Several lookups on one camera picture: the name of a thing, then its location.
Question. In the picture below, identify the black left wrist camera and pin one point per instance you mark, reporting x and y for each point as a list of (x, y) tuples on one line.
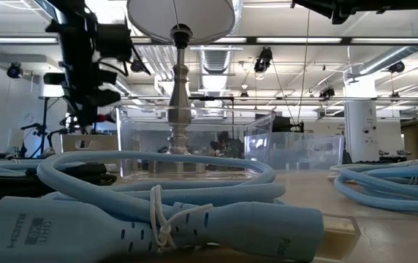
[(114, 42)]

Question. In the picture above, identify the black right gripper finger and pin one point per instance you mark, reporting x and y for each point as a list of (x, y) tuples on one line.
[(326, 7)]

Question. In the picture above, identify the silver ceiling duct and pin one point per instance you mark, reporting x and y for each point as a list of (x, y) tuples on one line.
[(395, 55)]

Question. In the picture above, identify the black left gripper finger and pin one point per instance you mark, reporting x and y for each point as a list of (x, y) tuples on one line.
[(107, 77), (106, 98)]

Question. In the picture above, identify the white shade silver table lamp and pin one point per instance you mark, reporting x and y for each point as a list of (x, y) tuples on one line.
[(179, 109)]

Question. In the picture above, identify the white round pillar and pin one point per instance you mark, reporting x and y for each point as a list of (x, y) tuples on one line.
[(360, 128)]

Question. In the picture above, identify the black ceiling light rail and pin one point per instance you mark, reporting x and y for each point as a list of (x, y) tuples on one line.
[(346, 41)]

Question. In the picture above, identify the large clear plastic bin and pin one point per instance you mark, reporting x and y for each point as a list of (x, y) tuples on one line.
[(139, 146)]

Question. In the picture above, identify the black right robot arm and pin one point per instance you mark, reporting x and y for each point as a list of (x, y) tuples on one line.
[(395, 5)]

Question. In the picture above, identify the small clear plastic bin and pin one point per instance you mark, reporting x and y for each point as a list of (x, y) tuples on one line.
[(304, 153)]

